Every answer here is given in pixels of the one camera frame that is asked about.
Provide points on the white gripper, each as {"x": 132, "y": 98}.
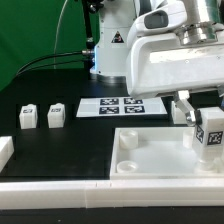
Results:
{"x": 176, "y": 47}

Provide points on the white square tabletop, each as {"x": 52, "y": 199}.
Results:
{"x": 157, "y": 153}

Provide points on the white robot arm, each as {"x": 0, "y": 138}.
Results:
{"x": 110, "y": 53}

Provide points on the marker sheet with tags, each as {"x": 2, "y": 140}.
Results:
{"x": 119, "y": 106}

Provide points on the white left fence block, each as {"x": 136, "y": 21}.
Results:
{"x": 6, "y": 150}

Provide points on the white front fence rail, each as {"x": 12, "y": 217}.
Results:
{"x": 112, "y": 193}

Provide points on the black camera pole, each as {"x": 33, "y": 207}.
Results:
{"x": 89, "y": 6}

